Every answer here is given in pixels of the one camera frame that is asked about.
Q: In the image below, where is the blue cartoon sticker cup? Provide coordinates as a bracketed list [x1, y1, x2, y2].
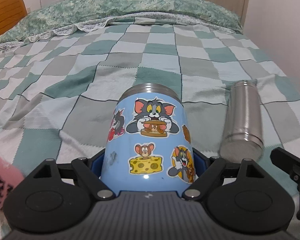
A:
[101, 83, 196, 195]

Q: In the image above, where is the pink cup with black text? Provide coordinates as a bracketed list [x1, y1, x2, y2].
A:
[0, 157, 24, 210]

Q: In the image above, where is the checkered green white blanket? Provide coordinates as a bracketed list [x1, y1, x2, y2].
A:
[0, 17, 300, 205]

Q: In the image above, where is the green floral duvet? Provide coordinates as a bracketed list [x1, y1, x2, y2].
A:
[0, 0, 243, 43]

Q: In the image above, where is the wooden headboard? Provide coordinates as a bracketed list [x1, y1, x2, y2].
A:
[0, 0, 27, 35]

